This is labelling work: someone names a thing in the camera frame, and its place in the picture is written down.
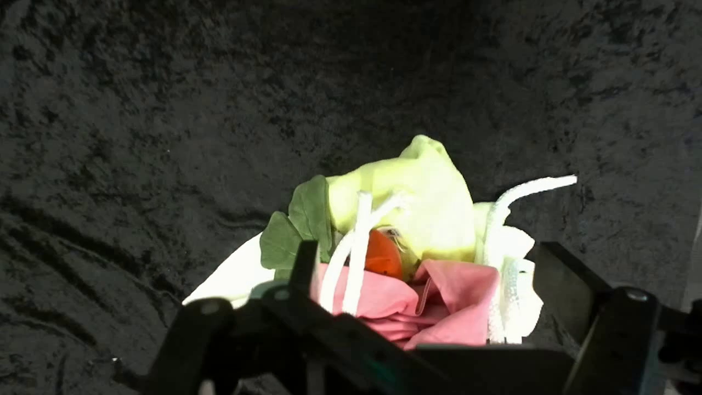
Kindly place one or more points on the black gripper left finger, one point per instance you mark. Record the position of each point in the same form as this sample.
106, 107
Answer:
304, 269

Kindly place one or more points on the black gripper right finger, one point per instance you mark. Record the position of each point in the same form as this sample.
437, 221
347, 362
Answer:
570, 288

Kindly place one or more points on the pink shirt with orange print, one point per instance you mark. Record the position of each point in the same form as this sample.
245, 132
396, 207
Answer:
447, 303

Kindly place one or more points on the yellow-green towel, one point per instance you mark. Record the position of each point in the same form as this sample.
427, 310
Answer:
436, 217

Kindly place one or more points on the black velvet table cloth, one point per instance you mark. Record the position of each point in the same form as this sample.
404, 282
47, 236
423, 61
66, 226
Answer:
142, 142

